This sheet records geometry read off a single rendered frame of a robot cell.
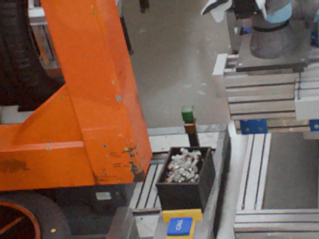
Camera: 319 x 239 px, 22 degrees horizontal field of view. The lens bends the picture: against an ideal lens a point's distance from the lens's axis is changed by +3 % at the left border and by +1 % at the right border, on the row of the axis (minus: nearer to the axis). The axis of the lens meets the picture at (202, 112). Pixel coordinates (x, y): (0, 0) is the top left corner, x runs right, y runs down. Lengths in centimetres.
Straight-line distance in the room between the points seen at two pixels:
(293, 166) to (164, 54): 159
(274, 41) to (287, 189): 67
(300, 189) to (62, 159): 88
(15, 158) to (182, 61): 187
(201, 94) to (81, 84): 165
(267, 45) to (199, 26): 220
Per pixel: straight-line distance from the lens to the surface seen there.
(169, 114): 395
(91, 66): 243
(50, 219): 263
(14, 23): 281
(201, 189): 254
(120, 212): 276
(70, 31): 239
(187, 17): 487
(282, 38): 256
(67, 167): 267
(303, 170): 309
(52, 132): 263
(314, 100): 250
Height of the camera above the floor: 205
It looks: 32 degrees down
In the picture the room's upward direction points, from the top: 11 degrees counter-clockwise
